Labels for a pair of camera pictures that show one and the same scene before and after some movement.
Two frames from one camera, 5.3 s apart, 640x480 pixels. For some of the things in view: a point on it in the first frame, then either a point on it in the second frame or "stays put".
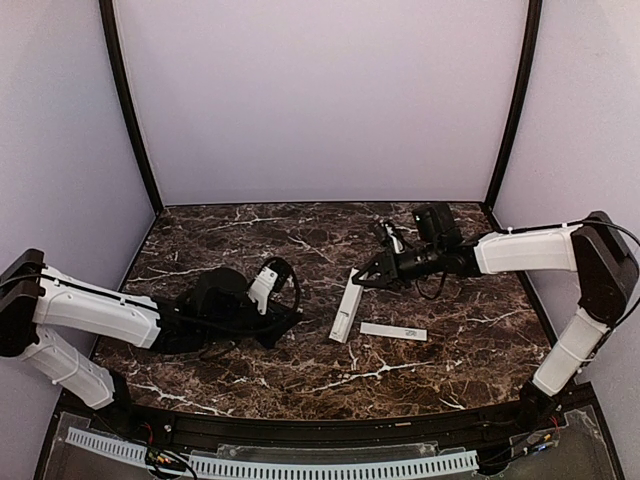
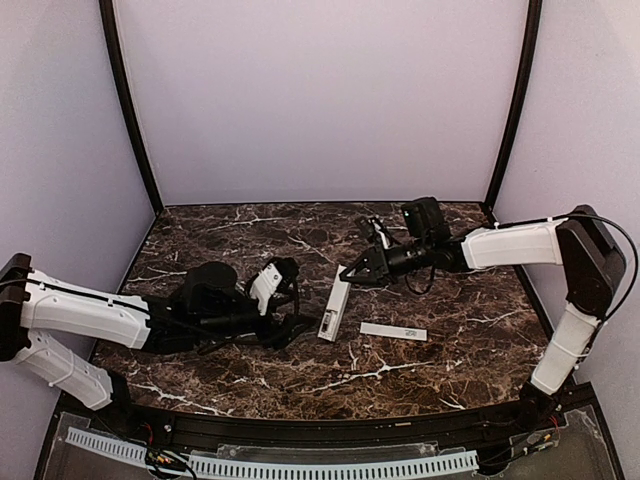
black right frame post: (533, 40) stays put
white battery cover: (394, 331) stays put
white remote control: (347, 308) -> (336, 307)
